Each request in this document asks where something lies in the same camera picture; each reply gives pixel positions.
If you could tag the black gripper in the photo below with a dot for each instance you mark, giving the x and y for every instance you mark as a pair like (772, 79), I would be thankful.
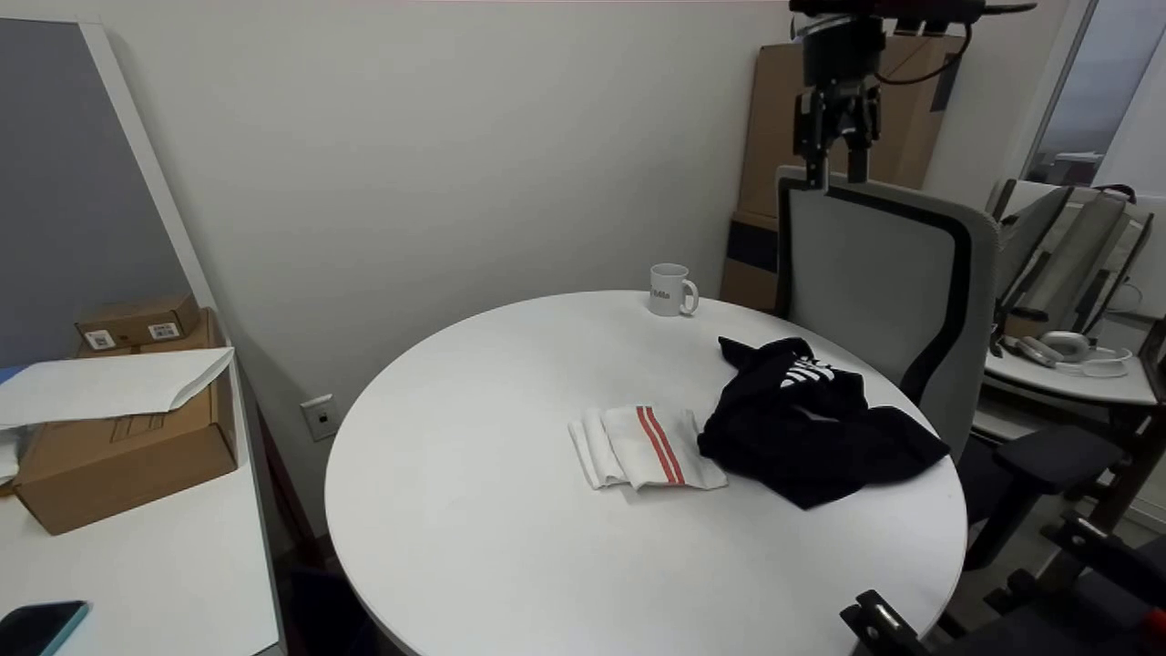
(840, 57)

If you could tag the black cloth with white logo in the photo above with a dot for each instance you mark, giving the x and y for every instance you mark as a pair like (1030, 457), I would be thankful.
(806, 432)

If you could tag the grey office chair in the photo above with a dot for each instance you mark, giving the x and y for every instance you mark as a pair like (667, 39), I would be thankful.
(902, 283)

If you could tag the white mug on round table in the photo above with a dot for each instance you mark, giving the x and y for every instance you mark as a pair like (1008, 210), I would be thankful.
(670, 293)

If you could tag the stacked grey chairs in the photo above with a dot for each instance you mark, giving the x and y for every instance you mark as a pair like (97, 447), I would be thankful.
(1063, 253)

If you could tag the white red-striped folded towel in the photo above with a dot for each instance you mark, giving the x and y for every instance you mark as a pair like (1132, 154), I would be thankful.
(642, 447)

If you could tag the small cardboard box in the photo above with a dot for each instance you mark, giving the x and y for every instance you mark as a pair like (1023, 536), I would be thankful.
(148, 328)

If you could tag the white paper sheets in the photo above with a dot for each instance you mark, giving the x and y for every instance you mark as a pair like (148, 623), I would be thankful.
(108, 386)

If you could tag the grey desk partition panel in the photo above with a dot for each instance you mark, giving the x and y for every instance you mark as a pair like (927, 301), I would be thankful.
(84, 206)

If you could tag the flat cardboard box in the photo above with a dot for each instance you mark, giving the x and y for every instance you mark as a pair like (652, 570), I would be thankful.
(84, 472)

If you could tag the black smartphone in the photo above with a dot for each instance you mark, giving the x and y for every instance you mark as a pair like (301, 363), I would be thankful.
(41, 629)

